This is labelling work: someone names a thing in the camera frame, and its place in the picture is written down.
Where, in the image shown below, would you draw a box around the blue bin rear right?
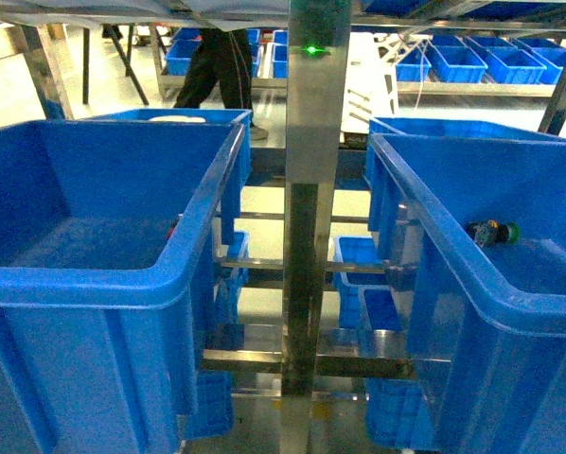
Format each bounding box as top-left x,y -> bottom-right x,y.
364,117 -> 566,232

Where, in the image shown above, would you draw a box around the large blue bin front right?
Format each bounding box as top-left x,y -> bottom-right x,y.
370,133 -> 566,453

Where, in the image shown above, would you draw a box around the green push button switch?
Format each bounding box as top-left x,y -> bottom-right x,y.
466,219 -> 521,248

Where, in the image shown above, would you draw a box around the person in black trousers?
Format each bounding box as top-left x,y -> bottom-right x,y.
173,28 -> 268,140

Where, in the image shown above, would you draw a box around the large blue bin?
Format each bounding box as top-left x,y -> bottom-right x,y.
370,133 -> 566,453
0,120 -> 245,453

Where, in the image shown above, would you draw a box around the blue bin rear left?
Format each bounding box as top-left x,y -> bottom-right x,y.
81,108 -> 253,246

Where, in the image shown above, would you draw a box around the background steel shelf rack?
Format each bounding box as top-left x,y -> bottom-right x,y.
151,28 -> 566,97

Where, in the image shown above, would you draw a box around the large blue bin front left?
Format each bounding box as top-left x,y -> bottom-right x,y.
0,120 -> 245,453

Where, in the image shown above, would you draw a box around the small blue bin lower right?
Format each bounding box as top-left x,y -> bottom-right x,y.
332,236 -> 401,331

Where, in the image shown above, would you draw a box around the vertical steel shelf post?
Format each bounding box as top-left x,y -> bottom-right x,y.
279,1 -> 352,453

